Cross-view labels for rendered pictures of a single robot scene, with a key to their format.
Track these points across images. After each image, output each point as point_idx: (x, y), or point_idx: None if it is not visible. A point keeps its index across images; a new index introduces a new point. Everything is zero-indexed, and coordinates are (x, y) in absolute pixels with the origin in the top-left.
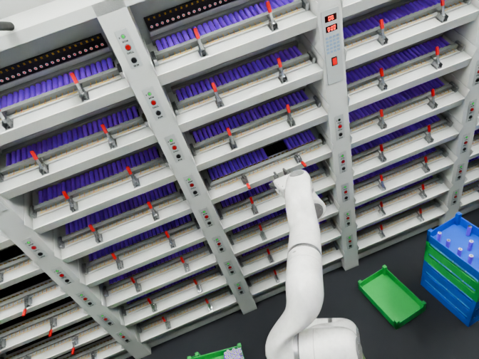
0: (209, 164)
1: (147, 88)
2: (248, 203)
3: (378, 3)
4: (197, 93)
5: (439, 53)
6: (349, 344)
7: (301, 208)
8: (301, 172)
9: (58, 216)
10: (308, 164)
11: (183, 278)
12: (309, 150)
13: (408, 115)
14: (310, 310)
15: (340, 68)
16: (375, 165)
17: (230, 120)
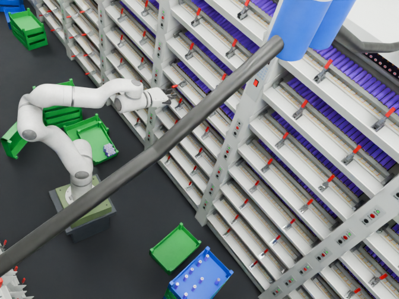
0: (172, 50)
1: None
2: (183, 102)
3: (306, 84)
4: (199, 6)
5: (339, 186)
6: (26, 125)
7: (104, 88)
8: (136, 85)
9: None
10: (212, 124)
11: None
12: (222, 120)
13: (284, 190)
14: (31, 96)
15: (256, 92)
16: (244, 185)
17: None
